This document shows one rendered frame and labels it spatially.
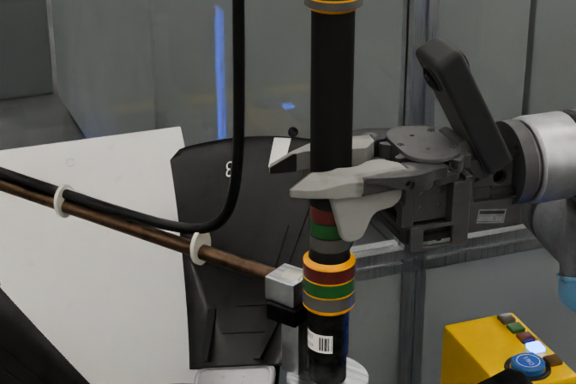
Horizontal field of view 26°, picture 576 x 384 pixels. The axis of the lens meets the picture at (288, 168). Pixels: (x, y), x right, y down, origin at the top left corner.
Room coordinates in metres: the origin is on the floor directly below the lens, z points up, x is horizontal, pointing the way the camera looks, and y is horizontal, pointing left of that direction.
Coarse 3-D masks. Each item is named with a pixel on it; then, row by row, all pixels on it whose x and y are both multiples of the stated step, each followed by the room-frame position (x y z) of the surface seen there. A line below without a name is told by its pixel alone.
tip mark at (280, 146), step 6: (276, 138) 1.11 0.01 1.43; (282, 138) 1.11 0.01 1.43; (288, 138) 1.11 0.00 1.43; (276, 144) 1.11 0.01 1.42; (282, 144) 1.11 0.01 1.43; (288, 144) 1.11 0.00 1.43; (276, 150) 1.10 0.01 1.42; (282, 150) 1.10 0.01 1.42; (270, 156) 1.10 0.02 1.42; (276, 156) 1.10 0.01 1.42; (282, 156) 1.10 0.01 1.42; (270, 162) 1.09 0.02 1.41
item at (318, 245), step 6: (312, 240) 0.89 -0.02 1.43; (318, 240) 0.89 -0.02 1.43; (342, 240) 0.89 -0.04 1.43; (312, 246) 0.89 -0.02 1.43; (318, 246) 0.89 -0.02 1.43; (324, 246) 0.89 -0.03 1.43; (330, 246) 0.89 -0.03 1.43; (336, 246) 0.89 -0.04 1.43; (342, 246) 0.89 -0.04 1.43; (348, 246) 0.89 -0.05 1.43; (318, 252) 0.89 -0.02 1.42; (324, 252) 0.89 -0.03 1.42; (330, 252) 0.89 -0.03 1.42; (336, 252) 0.89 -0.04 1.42
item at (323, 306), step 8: (304, 296) 0.89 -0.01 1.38; (352, 296) 0.89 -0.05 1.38; (304, 304) 0.89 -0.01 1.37; (312, 304) 0.89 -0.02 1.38; (320, 304) 0.88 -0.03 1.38; (328, 304) 0.88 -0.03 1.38; (336, 304) 0.88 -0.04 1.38; (344, 304) 0.88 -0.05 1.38; (352, 304) 0.89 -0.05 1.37; (328, 312) 0.88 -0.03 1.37; (336, 312) 0.88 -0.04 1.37
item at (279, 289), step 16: (272, 272) 0.93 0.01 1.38; (272, 288) 0.92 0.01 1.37; (288, 288) 0.91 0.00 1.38; (272, 304) 0.91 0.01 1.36; (288, 304) 0.91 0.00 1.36; (288, 320) 0.90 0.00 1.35; (304, 320) 0.91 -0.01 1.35; (288, 336) 0.91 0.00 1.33; (304, 336) 0.91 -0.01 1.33; (288, 352) 0.91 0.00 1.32; (304, 352) 0.91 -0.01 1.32; (288, 368) 0.91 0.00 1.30; (304, 368) 0.91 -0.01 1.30; (352, 368) 0.91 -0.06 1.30
